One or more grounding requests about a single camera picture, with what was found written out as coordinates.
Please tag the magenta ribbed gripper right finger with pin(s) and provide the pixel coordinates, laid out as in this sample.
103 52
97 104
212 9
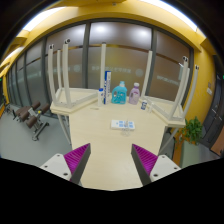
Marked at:
151 167

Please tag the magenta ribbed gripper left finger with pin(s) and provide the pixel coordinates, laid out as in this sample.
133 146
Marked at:
69 166

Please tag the white power strip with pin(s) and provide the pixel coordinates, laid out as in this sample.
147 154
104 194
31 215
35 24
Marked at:
121 124

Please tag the upturned white table right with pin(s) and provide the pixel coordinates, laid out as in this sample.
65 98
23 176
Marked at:
171 112

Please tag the upturned white table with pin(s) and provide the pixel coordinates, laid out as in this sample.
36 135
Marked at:
171 112
65 99

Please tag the green potted plant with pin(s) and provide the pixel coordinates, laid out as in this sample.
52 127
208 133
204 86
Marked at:
192 132

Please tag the small clear bottle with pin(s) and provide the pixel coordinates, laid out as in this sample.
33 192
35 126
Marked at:
151 107

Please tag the small blue white can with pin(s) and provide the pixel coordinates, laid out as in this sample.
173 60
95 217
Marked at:
144 105

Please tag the upturned white table left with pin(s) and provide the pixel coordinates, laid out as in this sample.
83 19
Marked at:
65 99

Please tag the brown padded exercise machine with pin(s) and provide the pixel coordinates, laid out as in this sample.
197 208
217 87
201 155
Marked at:
31 116

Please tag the small white bottle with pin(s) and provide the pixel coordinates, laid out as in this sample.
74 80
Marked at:
100 97

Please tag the purple detergent bottle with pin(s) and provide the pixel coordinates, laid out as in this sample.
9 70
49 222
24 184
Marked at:
134 94

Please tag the blue detergent jug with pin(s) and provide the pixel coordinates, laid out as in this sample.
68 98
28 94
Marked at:
119 94

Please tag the tall blue white box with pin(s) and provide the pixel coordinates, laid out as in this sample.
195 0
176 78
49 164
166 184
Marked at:
107 82

